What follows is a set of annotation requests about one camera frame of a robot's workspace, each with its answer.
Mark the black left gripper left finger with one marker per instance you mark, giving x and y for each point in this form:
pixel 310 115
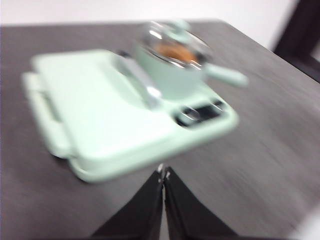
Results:
pixel 140 215

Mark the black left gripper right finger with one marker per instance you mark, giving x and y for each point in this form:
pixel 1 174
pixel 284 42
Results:
pixel 190 215

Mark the glass lid with green knob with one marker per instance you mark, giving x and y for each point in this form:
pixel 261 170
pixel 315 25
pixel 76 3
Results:
pixel 180 31

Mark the mint green steamer pot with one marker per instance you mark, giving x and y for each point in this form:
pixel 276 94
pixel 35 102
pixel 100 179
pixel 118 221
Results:
pixel 170 80

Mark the silver control knob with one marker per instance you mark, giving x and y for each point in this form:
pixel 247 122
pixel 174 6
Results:
pixel 188 116
pixel 217 105

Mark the mint green breakfast machine base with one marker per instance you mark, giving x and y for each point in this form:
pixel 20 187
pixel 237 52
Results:
pixel 228 120

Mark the mint green hinged griddle cover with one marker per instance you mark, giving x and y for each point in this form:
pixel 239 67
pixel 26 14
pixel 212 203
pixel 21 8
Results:
pixel 87 100

